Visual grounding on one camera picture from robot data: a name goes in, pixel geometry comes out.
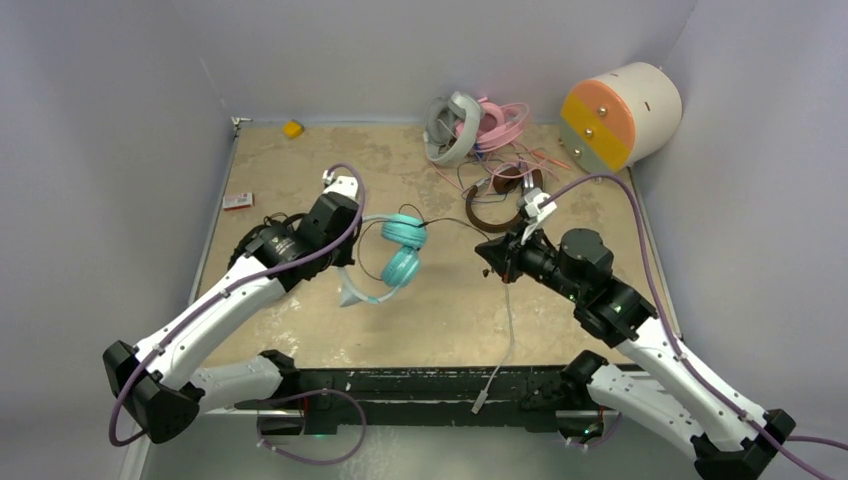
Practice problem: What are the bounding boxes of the pink headphones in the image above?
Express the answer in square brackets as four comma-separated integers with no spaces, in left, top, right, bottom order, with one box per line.
[472,97,531,153]

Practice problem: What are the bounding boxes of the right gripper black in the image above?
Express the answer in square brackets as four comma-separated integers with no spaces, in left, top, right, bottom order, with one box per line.
[475,219,584,304]

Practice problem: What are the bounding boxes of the grey white headphones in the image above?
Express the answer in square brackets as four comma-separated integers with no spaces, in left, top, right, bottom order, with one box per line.
[423,91,483,166]

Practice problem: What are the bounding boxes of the teal white cat headphones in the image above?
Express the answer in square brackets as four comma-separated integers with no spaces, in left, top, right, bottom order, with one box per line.
[337,203,495,309]

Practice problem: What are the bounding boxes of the round drawer cabinet orange yellow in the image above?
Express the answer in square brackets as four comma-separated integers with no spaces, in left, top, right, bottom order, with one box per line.
[559,62,683,174]

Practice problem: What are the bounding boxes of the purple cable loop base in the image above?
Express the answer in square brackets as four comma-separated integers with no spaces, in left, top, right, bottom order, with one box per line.
[256,381,370,464]

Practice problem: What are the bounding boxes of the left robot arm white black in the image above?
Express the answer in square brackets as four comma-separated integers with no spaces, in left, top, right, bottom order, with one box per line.
[102,177,365,447]

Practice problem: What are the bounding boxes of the brown headphones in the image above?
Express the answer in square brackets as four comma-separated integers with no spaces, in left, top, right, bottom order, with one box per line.
[465,166,544,234]

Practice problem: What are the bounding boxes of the black headphones with cable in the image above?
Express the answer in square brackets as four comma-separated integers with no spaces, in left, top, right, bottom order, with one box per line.
[227,212,305,268]

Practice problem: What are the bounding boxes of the small red white box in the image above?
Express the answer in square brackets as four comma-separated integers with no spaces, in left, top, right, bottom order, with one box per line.
[221,192,255,211]

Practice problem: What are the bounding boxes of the white usb cable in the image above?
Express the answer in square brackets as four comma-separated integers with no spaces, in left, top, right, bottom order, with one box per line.
[470,281,518,417]

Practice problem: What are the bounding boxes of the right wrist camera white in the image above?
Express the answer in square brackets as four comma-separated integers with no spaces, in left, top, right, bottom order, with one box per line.
[517,187,557,245]

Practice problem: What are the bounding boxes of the yellow small object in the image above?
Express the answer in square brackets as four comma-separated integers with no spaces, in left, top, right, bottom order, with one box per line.
[281,120,305,139]

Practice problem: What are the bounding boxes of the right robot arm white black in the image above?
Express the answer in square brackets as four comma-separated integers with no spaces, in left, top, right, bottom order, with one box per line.
[474,228,796,479]

